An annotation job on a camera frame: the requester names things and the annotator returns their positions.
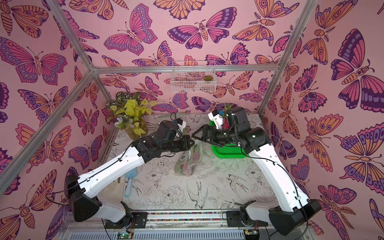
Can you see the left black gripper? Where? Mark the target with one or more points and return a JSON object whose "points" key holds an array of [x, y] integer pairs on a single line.
{"points": [[185, 139]]}

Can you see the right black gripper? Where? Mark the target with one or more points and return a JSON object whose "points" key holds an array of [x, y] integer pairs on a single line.
{"points": [[210, 135]]}

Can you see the clear zip-top bag green seal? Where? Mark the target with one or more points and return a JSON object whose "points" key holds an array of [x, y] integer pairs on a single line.
{"points": [[160, 118]]}

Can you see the pink dragon fruit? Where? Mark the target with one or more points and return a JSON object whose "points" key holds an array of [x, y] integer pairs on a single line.
{"points": [[227, 106]]}

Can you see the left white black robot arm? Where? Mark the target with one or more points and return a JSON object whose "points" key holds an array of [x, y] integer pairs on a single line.
{"points": [[82, 191]]}

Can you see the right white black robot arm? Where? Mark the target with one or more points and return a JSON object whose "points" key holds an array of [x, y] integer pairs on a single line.
{"points": [[295, 208]]}

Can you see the green plastic basket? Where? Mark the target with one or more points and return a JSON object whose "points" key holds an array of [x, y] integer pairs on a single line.
{"points": [[229, 151]]}

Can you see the light blue garden trowel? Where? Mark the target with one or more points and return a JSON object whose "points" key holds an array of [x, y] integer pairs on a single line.
{"points": [[129, 176]]}

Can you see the potted plant yellow green leaves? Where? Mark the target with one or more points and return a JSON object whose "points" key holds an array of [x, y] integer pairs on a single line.
{"points": [[128, 112]]}

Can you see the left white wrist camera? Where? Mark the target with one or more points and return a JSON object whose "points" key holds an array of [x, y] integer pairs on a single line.
{"points": [[181, 125]]}

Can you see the small succulent in wire basket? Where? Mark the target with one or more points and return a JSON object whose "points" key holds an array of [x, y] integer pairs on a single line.
{"points": [[208, 78]]}

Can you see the white wire wall basket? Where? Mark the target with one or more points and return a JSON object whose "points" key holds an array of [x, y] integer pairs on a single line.
{"points": [[188, 76]]}

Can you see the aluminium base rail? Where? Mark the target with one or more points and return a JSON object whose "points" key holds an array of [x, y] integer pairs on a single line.
{"points": [[180, 225]]}

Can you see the aluminium frame struts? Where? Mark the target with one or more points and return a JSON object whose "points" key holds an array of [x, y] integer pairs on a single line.
{"points": [[22, 157]]}

